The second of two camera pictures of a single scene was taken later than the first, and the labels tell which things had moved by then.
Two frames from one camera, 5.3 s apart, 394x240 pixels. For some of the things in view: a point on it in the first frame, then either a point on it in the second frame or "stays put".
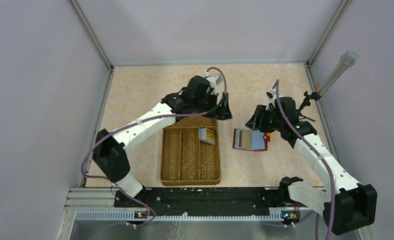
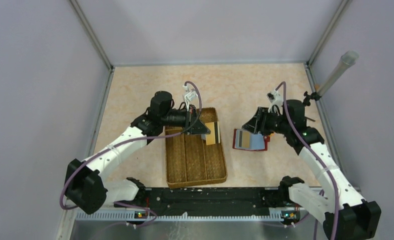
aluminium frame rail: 95,41 stays put
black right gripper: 256,122 stays put
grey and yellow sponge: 246,139 stays put
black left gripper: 223,112 to 199,128
